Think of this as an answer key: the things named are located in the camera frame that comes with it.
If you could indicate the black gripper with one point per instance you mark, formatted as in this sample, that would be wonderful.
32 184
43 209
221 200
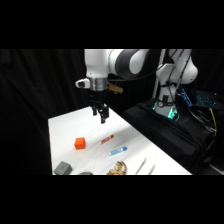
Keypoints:
99 96

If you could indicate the blue pen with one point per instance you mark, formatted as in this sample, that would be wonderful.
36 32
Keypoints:
117 151

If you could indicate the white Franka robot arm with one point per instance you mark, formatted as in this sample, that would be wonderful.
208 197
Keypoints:
140 63

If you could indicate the red pen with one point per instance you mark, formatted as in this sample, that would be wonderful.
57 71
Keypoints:
107 139

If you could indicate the orange cube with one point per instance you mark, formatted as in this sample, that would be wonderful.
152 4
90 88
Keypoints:
80 143

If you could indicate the dark round object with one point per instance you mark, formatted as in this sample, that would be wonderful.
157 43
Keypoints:
85 173

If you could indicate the grey block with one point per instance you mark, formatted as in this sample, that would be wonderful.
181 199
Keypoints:
62 168

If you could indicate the black curtain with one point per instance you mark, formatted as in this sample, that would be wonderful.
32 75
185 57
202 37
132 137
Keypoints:
33 100

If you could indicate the silver utensil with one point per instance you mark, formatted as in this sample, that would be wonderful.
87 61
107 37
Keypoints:
141 166
151 169

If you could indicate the black robot stand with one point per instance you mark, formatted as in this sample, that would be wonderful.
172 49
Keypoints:
170 136

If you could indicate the keyboard with blue lights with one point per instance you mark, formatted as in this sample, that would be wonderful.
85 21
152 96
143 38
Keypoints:
206 99

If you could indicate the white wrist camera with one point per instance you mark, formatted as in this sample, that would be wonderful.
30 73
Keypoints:
82 83

